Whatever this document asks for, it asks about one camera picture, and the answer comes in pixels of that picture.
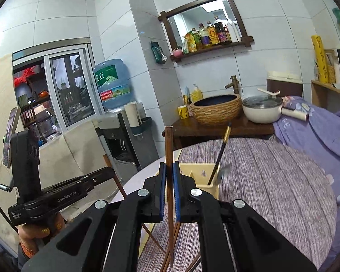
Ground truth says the yellow paper roll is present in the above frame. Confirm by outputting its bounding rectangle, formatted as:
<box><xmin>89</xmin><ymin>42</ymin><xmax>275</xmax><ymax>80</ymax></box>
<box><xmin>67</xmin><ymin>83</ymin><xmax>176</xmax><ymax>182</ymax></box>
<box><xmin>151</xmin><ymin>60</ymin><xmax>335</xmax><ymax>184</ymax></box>
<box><xmin>311</xmin><ymin>35</ymin><xmax>329</xmax><ymax>84</ymax></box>

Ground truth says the black gold-tipped chopstick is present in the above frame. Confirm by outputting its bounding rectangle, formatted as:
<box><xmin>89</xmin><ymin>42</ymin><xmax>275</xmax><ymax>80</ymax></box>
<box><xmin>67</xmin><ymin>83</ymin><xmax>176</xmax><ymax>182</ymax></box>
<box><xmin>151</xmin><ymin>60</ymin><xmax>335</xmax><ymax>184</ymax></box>
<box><xmin>207</xmin><ymin>122</ymin><xmax>231</xmax><ymax>185</ymax></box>

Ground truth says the purple floral cloth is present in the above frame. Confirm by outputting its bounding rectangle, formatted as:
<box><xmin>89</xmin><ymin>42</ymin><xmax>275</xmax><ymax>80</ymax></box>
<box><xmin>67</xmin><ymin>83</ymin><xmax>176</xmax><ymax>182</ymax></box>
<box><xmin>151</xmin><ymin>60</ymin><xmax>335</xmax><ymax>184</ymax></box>
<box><xmin>273</xmin><ymin>96</ymin><xmax>340</xmax><ymax>271</ymax></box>

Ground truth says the window with metal frame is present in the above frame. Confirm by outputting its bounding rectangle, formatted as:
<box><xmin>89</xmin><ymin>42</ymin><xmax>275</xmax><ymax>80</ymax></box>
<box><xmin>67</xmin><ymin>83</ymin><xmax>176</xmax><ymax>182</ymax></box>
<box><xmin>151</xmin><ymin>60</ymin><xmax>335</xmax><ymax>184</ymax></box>
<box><xmin>13</xmin><ymin>37</ymin><xmax>104</xmax><ymax>146</ymax></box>

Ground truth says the bronze faucet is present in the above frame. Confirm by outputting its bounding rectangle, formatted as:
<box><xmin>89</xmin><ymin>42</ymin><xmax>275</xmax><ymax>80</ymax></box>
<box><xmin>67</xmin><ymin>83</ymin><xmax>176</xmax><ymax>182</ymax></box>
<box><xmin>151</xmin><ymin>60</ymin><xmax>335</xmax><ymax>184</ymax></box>
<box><xmin>225</xmin><ymin>75</ymin><xmax>239</xmax><ymax>94</ymax></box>

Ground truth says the blue water jug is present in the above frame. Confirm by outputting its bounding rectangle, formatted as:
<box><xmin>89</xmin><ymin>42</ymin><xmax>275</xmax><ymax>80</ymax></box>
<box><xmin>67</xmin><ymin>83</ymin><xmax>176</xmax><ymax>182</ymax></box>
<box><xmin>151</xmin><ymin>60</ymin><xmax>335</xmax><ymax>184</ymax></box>
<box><xmin>93</xmin><ymin>59</ymin><xmax>133</xmax><ymax>112</ymax></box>

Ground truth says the wooden framed mirror shelf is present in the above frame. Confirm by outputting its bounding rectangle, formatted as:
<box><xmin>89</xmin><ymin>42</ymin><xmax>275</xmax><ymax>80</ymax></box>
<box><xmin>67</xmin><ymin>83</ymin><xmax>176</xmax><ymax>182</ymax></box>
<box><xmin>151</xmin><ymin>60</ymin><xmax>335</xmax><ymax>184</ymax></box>
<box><xmin>158</xmin><ymin>0</ymin><xmax>254</xmax><ymax>62</ymax></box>

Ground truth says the woven basin sink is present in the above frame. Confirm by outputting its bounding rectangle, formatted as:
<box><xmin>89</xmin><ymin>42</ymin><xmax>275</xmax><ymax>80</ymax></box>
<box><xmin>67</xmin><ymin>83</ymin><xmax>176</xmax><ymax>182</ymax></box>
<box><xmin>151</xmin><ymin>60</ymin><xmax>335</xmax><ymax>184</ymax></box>
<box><xmin>190</xmin><ymin>94</ymin><xmax>242</xmax><ymax>125</ymax></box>

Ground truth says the brown wooden chopstick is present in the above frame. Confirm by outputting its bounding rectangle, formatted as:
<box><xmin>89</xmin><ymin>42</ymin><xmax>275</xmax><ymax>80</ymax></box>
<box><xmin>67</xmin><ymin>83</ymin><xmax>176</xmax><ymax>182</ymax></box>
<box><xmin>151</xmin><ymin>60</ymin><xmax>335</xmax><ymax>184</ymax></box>
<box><xmin>103</xmin><ymin>154</ymin><xmax>166</xmax><ymax>254</ymax></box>
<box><xmin>159</xmin><ymin>221</ymin><xmax>182</xmax><ymax>272</ymax></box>
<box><xmin>185</xmin><ymin>253</ymin><xmax>201</xmax><ymax>272</ymax></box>
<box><xmin>165</xmin><ymin>126</ymin><xmax>174</xmax><ymax>268</ymax></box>

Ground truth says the yellow mug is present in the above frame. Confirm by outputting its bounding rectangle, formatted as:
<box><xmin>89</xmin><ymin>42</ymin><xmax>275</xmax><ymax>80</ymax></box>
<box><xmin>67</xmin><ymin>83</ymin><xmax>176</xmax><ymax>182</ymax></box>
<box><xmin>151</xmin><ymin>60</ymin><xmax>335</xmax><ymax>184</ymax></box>
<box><xmin>177</xmin><ymin>105</ymin><xmax>189</xmax><ymax>119</ymax></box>

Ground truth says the left hand orange glove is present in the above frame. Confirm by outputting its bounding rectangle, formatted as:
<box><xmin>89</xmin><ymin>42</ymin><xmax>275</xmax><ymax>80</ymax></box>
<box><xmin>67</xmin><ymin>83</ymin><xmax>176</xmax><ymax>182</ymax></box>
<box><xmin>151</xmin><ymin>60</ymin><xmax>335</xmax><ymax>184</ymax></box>
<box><xmin>18</xmin><ymin>212</ymin><xmax>66</xmax><ymax>260</ymax></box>

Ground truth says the cream plastic utensil holder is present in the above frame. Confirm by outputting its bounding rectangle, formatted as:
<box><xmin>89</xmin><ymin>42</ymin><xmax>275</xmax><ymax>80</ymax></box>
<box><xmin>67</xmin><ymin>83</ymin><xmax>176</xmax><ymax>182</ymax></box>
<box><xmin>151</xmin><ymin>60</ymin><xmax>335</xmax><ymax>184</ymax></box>
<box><xmin>155</xmin><ymin>162</ymin><xmax>221</xmax><ymax>200</ymax></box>

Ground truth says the dark wooden sink table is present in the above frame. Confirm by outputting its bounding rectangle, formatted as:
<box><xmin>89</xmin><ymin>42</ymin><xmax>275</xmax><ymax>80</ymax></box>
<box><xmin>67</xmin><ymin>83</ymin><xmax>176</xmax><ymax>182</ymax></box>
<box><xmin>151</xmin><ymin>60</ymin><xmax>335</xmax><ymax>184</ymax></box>
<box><xmin>172</xmin><ymin>114</ymin><xmax>274</xmax><ymax>150</ymax></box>

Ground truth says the yellow soap bottle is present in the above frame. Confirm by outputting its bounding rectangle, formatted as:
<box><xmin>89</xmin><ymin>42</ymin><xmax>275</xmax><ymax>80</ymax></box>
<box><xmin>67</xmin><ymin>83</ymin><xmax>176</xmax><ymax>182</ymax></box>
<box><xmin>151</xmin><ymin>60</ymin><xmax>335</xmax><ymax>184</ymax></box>
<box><xmin>190</xmin><ymin>84</ymin><xmax>203</xmax><ymax>103</ymax></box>

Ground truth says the purple striped tablecloth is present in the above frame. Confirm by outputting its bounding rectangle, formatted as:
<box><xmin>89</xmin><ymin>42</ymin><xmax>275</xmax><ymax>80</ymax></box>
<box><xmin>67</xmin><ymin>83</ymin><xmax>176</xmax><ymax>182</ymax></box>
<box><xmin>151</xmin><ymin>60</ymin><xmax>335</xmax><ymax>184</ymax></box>
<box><xmin>110</xmin><ymin>137</ymin><xmax>338</xmax><ymax>272</ymax></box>

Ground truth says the green hanging packet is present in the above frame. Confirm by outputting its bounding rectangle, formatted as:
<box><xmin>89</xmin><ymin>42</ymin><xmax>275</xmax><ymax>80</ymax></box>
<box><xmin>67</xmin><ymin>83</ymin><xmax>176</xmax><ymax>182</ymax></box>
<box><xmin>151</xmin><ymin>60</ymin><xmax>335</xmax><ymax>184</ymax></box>
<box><xmin>150</xmin><ymin>41</ymin><xmax>168</xmax><ymax>65</ymax></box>

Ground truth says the white water dispenser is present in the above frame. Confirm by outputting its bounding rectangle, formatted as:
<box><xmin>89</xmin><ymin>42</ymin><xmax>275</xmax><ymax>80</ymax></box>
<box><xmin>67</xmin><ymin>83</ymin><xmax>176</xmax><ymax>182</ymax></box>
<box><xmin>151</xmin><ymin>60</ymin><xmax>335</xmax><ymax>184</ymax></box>
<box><xmin>95</xmin><ymin>103</ymin><xmax>159</xmax><ymax>182</ymax></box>

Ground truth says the small shiny metal spoon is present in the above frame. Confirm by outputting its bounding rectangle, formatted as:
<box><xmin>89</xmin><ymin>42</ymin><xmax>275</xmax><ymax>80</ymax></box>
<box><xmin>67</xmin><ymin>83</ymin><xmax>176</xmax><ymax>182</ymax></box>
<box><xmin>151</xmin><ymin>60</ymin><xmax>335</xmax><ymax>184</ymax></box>
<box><xmin>216</xmin><ymin>164</ymin><xmax>231</xmax><ymax>184</ymax></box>

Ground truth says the white cooking pot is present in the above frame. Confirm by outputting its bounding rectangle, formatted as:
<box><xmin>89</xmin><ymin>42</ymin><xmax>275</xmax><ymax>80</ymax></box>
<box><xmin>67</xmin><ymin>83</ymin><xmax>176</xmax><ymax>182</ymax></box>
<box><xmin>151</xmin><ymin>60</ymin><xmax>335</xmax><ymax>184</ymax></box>
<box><xmin>242</xmin><ymin>95</ymin><xmax>308</xmax><ymax>124</ymax></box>

